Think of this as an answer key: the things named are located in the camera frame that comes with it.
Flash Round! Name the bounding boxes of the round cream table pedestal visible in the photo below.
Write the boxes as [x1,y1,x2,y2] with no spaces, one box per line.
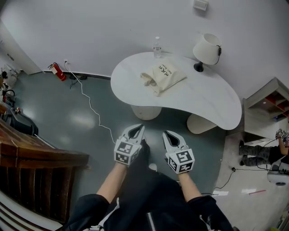
[131,104,163,121]

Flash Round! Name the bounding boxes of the cream cloth drawstring bag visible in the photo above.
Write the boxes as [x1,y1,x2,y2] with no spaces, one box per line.
[140,56,188,97]

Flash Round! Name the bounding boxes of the person's black jacket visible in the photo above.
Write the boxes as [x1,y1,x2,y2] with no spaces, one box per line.
[54,173,233,231]

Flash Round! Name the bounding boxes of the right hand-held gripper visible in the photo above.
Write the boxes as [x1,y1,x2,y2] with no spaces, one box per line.
[162,130,196,175]

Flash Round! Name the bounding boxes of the white wall switch panel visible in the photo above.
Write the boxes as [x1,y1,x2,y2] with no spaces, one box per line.
[193,0,209,11]

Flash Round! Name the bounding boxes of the clear plastic water bottle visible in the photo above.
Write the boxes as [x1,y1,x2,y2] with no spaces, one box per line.
[153,36,162,59]

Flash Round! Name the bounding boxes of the person's left forearm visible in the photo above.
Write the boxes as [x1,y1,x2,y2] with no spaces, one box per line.
[96,161,130,205]

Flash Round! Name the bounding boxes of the dark wooden cabinet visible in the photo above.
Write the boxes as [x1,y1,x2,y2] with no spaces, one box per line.
[0,102,90,224]

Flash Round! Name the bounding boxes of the person's black trousers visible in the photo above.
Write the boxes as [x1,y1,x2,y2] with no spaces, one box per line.
[123,139,181,192]

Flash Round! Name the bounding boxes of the person's right forearm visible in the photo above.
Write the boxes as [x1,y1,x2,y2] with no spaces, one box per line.
[177,172,203,203]

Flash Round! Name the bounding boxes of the black floor cable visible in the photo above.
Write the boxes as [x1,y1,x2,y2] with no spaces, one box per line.
[214,166,237,190]

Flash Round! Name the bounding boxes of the white plastic bag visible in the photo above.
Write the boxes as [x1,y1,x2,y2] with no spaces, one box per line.
[0,65,19,88]

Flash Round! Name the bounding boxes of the white shade table lamp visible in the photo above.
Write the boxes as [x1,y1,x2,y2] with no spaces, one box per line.
[192,33,223,73]

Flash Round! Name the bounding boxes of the black bag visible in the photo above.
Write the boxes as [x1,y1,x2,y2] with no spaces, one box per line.
[4,112,39,136]

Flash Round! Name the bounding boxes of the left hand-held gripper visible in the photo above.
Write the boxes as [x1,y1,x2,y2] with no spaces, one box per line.
[113,124,145,168]

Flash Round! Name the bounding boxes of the oblong cream table pedestal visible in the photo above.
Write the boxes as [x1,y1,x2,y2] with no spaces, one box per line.
[186,113,218,135]

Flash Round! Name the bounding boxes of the white round floor device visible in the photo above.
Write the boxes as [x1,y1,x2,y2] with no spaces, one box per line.
[266,157,289,186]

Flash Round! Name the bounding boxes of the grey shelf unit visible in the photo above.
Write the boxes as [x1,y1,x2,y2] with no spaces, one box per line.
[242,77,289,143]

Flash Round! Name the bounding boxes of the red fire extinguisher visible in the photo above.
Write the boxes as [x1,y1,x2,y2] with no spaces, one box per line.
[47,62,67,82]

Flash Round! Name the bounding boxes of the white power cable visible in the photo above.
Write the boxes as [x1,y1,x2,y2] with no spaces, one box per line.
[64,60,117,144]

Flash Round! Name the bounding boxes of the black adapter with cable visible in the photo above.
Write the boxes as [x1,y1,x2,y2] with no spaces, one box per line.
[69,73,88,90]

